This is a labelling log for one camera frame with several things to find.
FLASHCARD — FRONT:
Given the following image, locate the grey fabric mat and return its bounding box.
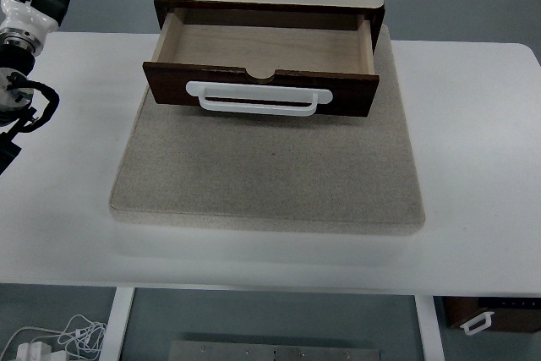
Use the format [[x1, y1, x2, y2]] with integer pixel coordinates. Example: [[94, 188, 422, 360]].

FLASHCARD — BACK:
[[108, 25, 426, 238]]

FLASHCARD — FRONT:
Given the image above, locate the white cable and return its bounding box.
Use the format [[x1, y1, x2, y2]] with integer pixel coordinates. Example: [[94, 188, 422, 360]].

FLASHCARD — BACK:
[[0, 314, 108, 361]]

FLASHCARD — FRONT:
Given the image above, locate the white power adapter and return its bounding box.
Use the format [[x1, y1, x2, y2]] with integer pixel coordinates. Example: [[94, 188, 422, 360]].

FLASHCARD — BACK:
[[15, 340, 54, 361]]

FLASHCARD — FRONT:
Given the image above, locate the spare brown drawer white handle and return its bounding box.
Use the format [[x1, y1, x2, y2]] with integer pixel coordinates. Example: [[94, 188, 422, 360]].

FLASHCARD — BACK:
[[441, 296, 541, 336]]

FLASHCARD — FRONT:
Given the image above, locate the dark wood drawer white handle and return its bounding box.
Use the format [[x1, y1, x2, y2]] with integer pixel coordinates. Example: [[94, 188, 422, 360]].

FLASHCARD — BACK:
[[142, 6, 380, 119]]

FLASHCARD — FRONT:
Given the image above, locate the white table leg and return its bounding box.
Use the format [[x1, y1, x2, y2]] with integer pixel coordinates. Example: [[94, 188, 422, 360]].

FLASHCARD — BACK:
[[413, 295, 445, 361], [100, 287, 136, 361]]

